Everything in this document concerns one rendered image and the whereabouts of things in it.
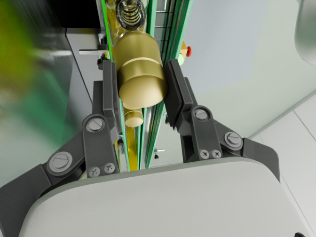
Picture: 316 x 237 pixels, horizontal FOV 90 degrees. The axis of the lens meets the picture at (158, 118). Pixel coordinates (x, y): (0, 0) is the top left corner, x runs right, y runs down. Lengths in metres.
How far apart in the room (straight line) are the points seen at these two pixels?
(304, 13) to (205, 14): 0.45
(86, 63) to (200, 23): 0.58
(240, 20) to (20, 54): 0.92
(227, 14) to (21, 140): 0.90
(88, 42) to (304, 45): 0.54
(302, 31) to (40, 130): 0.56
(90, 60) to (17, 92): 0.36
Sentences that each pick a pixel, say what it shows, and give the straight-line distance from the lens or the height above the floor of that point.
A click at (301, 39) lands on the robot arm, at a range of 0.53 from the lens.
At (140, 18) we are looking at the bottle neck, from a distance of 0.19.
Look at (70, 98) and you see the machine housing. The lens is 0.46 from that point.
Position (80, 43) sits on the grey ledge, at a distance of 0.52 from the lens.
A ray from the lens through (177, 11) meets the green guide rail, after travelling 0.46.
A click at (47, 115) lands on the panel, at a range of 0.26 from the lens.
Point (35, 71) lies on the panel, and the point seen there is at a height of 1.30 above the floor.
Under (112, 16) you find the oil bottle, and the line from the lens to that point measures 0.26.
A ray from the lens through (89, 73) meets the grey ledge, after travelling 0.59.
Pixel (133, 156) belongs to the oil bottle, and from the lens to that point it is 1.15.
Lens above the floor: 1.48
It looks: 30 degrees down
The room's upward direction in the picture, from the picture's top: 168 degrees clockwise
